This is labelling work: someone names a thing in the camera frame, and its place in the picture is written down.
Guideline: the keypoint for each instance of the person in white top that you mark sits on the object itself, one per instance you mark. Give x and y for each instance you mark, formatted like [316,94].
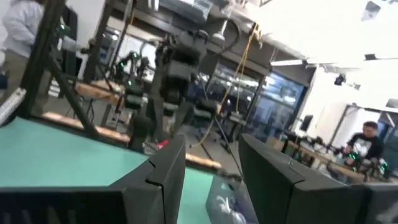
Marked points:
[21,28]

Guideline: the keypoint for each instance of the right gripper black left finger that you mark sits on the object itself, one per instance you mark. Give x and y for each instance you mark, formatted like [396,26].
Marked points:
[93,205]

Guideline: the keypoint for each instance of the small black monitor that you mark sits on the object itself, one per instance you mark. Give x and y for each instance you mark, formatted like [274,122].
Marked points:
[306,123]

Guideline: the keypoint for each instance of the wooden background table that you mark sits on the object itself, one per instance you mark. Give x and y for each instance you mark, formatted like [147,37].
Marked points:
[96,90]

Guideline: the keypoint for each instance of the person in printed black shirt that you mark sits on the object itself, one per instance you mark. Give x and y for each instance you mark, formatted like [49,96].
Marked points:
[370,146]

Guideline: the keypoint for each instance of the background wooden workbench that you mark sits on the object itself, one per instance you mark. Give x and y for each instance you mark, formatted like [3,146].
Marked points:
[339,169]

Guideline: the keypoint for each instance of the round black ceiling camera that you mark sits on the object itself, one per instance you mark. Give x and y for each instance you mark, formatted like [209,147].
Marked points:
[339,80]

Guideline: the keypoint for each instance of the silver aluminium rail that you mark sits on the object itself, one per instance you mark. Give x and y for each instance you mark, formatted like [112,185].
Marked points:
[11,105]

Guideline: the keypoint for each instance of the long ceiling light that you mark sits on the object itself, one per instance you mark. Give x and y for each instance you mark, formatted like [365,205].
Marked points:
[286,62]

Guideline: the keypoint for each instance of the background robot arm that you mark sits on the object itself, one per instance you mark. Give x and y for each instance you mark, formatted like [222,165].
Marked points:
[135,93]

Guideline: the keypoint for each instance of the grey translucent plastic bin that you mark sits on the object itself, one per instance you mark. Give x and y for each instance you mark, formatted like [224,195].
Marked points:
[213,193]

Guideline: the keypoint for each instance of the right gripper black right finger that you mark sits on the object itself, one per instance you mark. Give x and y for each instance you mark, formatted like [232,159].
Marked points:
[295,202]

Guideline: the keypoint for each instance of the small red piece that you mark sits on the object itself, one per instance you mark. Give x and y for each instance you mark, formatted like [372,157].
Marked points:
[163,144]

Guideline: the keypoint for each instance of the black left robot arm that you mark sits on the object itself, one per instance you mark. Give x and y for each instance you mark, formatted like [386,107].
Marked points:
[189,43]

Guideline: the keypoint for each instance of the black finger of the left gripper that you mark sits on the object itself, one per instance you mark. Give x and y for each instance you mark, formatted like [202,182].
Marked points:
[156,118]
[184,116]

